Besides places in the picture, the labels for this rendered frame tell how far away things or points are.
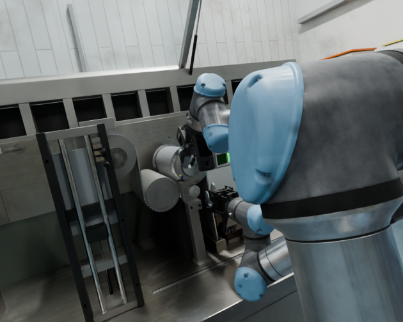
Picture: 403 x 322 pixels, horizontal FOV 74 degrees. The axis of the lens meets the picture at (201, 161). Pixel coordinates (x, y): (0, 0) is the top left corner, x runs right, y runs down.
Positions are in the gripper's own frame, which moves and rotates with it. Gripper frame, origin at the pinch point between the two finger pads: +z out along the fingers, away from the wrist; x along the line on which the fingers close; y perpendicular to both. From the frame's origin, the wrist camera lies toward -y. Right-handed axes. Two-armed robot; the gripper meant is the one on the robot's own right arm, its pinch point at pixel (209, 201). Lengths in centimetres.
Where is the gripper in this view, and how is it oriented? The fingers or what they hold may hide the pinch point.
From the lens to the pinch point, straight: 104.4
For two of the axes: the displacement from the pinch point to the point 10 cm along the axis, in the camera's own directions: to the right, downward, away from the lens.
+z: -4.2, -0.8, 9.1
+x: -8.9, 2.2, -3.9
